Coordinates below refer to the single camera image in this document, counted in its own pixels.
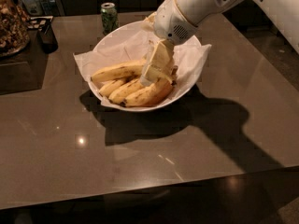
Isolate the small yellow banana left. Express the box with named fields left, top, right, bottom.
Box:
left=99, top=78, right=126, bottom=97

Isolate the white paper liner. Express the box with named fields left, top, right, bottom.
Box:
left=73, top=16, right=213, bottom=111

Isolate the brown patterned vase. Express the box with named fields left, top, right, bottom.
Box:
left=0, top=0, right=30, bottom=57

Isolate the white bowl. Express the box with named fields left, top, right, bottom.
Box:
left=87, top=19, right=203, bottom=113

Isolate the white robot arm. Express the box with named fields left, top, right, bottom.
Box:
left=144, top=0, right=299, bottom=52

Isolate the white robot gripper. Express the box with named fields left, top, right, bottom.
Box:
left=140, top=0, right=197, bottom=86

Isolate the green soda can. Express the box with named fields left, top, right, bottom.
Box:
left=101, top=2, right=119, bottom=35

